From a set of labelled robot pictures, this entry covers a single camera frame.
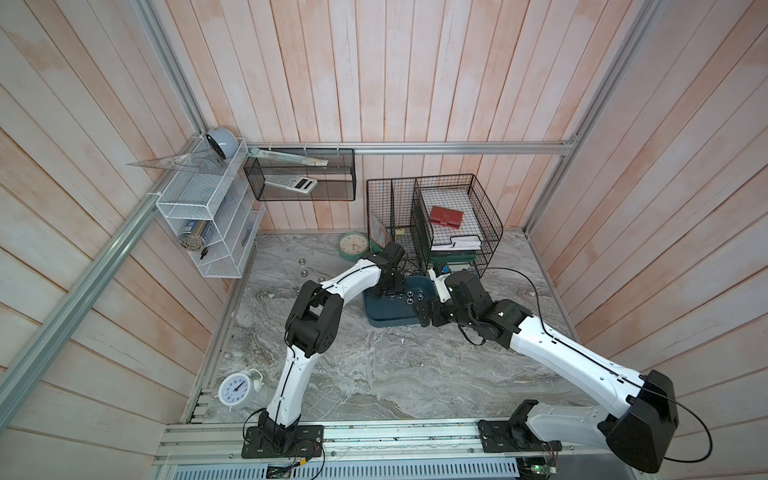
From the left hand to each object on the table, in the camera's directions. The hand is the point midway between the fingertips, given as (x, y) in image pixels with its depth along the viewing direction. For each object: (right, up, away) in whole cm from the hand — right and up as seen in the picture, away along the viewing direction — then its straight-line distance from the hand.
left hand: (394, 291), depth 98 cm
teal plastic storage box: (+1, -6, -1) cm, 6 cm away
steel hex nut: (-32, +6, +9) cm, 34 cm away
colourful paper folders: (-5, +20, +12) cm, 24 cm away
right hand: (+8, 0, -19) cm, 20 cm away
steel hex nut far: (-34, +10, +12) cm, 38 cm away
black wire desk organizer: (+5, +32, +15) cm, 36 cm away
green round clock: (-15, +16, +14) cm, 26 cm away
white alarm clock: (-44, -24, -19) cm, 54 cm away
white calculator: (-30, +36, 0) cm, 47 cm away
